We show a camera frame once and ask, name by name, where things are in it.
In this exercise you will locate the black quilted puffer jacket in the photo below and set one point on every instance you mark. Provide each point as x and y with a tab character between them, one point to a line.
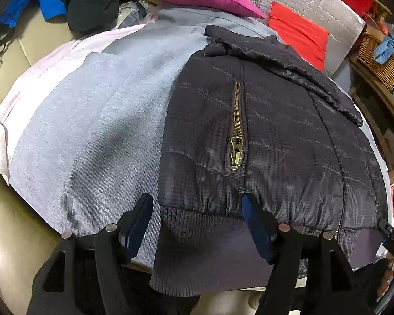
250	117

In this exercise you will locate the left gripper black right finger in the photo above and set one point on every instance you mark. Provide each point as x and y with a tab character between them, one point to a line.
310	274

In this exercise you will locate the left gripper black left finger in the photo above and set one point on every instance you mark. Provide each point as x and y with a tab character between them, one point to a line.
84	274

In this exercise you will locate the wooden shelf unit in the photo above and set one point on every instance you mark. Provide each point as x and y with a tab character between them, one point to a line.
377	105

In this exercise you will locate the blue garment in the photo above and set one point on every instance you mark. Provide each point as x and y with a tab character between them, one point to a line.
49	8

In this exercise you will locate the right hand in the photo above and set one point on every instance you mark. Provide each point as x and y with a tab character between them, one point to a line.
388	277

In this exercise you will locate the light blue cloth in basket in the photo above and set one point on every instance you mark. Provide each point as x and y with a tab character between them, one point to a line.
384	50

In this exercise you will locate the grey bed sheet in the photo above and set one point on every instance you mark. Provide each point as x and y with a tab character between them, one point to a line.
84	140

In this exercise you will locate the silver foil insulation mat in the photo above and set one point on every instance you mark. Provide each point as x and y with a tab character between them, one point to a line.
343	24

